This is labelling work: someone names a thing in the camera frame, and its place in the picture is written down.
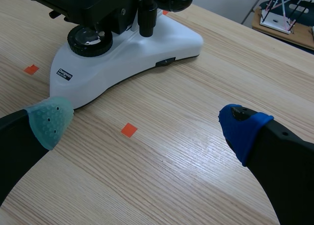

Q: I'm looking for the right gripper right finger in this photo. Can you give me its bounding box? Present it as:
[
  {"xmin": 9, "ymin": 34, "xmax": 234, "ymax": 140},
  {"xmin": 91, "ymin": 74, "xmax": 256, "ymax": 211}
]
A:
[{"xmin": 218, "ymin": 104, "xmax": 314, "ymax": 225}]

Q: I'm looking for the tower model with pink straws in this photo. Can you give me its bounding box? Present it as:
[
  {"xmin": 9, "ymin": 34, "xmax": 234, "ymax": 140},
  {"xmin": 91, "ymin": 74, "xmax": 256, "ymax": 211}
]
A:
[{"xmin": 259, "ymin": 0, "xmax": 314, "ymax": 34}]

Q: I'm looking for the wooden board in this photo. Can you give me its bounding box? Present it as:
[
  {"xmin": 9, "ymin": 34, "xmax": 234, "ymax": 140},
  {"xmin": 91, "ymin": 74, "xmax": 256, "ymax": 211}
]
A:
[{"xmin": 252, "ymin": 8, "xmax": 314, "ymax": 51}]

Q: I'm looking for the white and black microscope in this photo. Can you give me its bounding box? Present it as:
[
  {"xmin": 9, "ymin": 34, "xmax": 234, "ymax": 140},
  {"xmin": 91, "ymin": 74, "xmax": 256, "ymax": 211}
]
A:
[{"xmin": 13, "ymin": 0, "xmax": 205, "ymax": 110}]

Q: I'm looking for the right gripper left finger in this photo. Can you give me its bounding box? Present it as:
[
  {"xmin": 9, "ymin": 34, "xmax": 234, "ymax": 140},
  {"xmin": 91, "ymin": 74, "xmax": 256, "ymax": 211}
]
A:
[{"xmin": 0, "ymin": 96, "xmax": 75, "ymax": 207}]

